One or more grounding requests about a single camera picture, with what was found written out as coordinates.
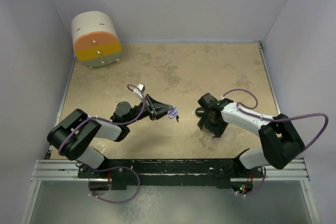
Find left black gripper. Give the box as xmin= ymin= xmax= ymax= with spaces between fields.
xmin=124 ymin=94 xmax=172 ymax=126

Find purple earbud charging case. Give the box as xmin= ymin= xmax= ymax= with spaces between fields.
xmin=167 ymin=107 xmax=178 ymax=119

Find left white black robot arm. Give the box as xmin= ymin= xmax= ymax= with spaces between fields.
xmin=47 ymin=94 xmax=178 ymax=178

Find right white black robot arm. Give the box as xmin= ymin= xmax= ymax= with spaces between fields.
xmin=196 ymin=93 xmax=305 ymax=177

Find black earbud charging case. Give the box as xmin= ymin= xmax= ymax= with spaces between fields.
xmin=195 ymin=107 xmax=204 ymax=117

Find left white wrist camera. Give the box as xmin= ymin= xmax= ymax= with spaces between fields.
xmin=133 ymin=83 xmax=145 ymax=98

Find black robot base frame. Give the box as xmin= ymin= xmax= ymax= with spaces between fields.
xmin=76 ymin=158 xmax=264 ymax=191

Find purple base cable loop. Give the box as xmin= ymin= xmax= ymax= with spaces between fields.
xmin=88 ymin=165 xmax=143 ymax=204

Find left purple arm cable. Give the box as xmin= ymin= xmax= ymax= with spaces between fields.
xmin=57 ymin=84 xmax=148 ymax=156

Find aluminium extrusion rail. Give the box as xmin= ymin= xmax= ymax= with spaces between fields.
xmin=32 ymin=159 xmax=309 ymax=182

